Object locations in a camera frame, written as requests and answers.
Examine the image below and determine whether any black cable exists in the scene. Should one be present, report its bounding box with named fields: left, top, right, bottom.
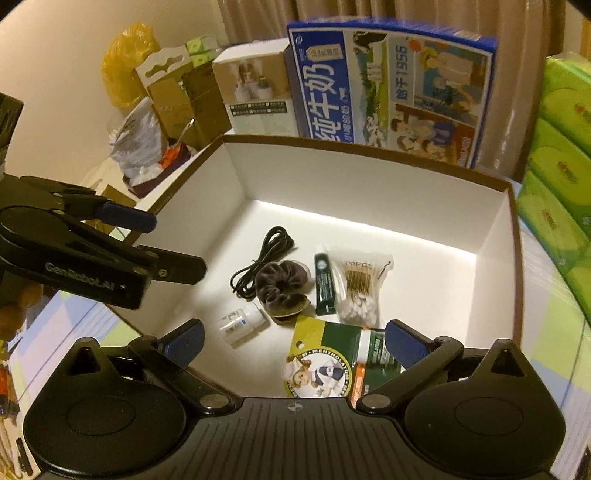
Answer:
left=229, top=225, right=297, bottom=302

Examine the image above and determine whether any cotton swab bag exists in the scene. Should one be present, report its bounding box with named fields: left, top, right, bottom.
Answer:
left=328, top=246, right=394, bottom=328

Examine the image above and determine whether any brown velvet scrunchie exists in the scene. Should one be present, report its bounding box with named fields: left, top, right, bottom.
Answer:
left=254, top=260, right=311, bottom=322

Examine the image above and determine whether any brown cardboard boxes stack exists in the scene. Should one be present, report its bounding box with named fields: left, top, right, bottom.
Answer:
left=135, top=46, right=230, bottom=150

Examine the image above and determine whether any white pill bottle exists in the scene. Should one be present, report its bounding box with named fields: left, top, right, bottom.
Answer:
left=218, top=303, right=266, bottom=345

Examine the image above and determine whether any white product box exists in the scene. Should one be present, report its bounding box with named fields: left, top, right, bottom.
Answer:
left=212, top=38, right=300, bottom=137

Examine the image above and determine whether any yellow plastic bag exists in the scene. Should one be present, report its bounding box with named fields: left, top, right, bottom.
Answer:
left=101, top=22, right=160, bottom=110

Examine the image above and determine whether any green tissue pack stack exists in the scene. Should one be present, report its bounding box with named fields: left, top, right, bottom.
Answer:
left=517, top=53, right=590, bottom=317

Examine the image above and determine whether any brown cardboard storage box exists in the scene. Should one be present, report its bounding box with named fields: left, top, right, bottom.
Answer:
left=120, top=135, right=523, bottom=396

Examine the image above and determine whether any dark tray with items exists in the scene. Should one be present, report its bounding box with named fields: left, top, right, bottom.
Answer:
left=123, top=119, right=194, bottom=198

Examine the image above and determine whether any checkered tablecloth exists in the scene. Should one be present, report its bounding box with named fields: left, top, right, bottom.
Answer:
left=8, top=177, right=591, bottom=478

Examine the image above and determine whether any white crumpled plastic bag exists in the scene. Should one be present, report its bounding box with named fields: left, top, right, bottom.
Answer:
left=109, top=97, right=165, bottom=178

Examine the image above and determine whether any Mentholatum lip salve card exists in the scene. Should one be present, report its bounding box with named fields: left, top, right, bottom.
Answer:
left=283, top=316, right=402, bottom=404

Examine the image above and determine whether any blue milk carton box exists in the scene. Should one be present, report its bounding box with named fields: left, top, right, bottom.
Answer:
left=287, top=17, right=498, bottom=168

